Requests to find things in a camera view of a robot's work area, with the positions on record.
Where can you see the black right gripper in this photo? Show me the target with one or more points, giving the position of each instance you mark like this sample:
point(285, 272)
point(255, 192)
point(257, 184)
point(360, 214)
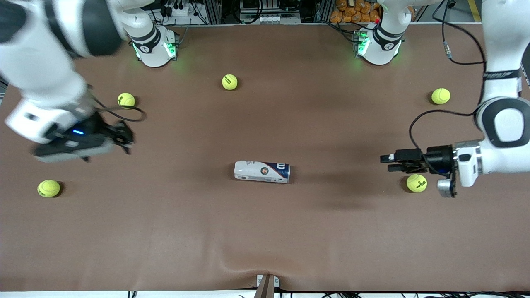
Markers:
point(96, 128)

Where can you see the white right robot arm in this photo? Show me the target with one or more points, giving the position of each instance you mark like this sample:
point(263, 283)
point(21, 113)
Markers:
point(45, 54)

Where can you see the yellow tennis ball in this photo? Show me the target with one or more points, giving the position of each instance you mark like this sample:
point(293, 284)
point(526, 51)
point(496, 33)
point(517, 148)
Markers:
point(126, 100)
point(49, 188)
point(230, 82)
point(440, 96)
point(416, 183)

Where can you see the white terminal block row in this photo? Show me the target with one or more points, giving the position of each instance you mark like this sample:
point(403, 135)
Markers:
point(269, 19)

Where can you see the white and blue tennis can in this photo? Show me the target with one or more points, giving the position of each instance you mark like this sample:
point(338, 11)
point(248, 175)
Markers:
point(262, 171)

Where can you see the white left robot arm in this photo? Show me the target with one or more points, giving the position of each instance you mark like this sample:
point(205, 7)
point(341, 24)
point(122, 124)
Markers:
point(503, 120)

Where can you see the brown table mat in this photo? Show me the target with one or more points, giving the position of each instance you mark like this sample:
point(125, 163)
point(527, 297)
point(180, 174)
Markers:
point(265, 231)

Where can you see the pile of orange objects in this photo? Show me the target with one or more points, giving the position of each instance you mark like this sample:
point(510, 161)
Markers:
point(356, 10)

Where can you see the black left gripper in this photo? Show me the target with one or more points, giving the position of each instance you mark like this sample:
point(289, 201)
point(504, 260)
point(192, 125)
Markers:
point(438, 158)

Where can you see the white power strip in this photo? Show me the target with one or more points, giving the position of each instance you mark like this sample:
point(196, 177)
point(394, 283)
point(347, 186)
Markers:
point(177, 10)

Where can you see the metal table edge bracket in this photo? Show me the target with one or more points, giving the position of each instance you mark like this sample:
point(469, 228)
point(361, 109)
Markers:
point(267, 285)

